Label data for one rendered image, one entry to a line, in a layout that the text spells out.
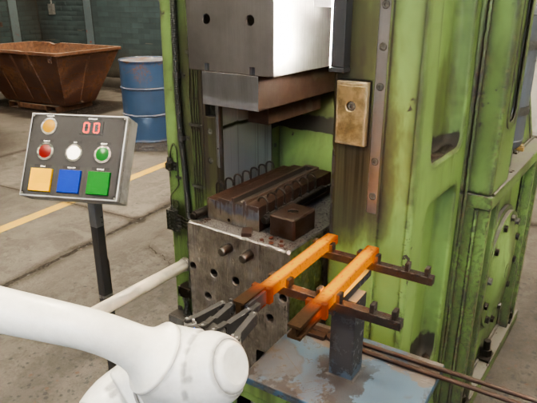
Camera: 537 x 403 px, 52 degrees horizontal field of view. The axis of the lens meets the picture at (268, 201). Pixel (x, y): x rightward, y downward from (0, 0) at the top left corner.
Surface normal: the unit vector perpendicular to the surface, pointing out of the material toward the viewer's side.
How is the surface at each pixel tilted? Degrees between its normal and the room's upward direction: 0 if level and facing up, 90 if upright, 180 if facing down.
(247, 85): 90
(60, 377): 0
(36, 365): 0
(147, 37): 89
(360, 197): 90
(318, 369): 0
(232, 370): 63
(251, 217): 90
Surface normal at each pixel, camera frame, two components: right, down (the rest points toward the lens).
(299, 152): -0.58, 0.29
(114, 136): -0.16, -0.17
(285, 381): 0.00, -0.93
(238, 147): 0.81, 0.21
